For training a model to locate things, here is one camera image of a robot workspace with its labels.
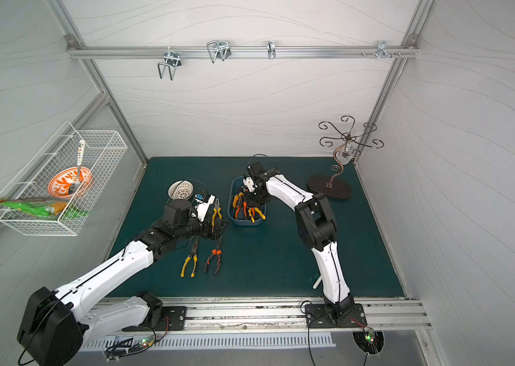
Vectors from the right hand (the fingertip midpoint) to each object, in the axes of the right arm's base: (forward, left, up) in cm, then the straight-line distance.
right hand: (250, 202), depth 98 cm
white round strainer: (+7, +34, -2) cm, 34 cm away
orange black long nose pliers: (-21, +12, -4) cm, 25 cm away
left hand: (-15, +9, +11) cm, 21 cm away
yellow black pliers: (-23, +20, -4) cm, 31 cm away
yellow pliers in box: (-8, -6, +2) cm, 10 cm away
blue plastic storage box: (+9, +8, 0) cm, 12 cm away
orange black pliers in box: (-2, +3, +1) cm, 4 cm away
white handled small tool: (-31, -27, -4) cm, 41 cm away
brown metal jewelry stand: (+12, -42, -4) cm, 44 cm away
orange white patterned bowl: (-15, +52, +30) cm, 62 cm away
